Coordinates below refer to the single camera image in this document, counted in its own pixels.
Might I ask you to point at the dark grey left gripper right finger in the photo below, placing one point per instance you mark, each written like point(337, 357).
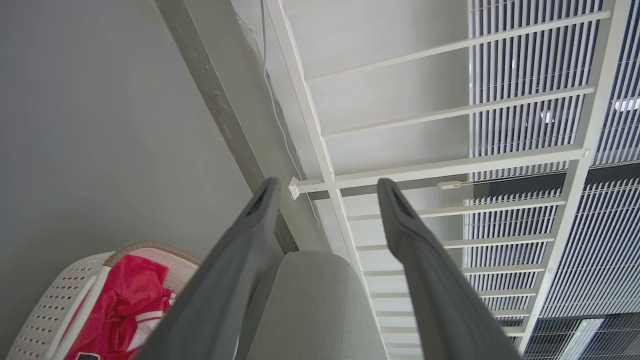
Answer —
point(435, 290)

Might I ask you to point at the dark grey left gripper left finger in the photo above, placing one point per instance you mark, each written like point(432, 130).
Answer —
point(220, 280)

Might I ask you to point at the white perforated laundry basket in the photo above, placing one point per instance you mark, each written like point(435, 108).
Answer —
point(50, 300)

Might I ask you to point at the red and white garment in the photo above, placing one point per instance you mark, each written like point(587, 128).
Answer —
point(125, 295)

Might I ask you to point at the white metal window frame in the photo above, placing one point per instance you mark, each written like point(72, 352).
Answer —
point(450, 167)

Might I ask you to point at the dark grey wall beam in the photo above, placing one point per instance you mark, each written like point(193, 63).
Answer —
point(220, 110)

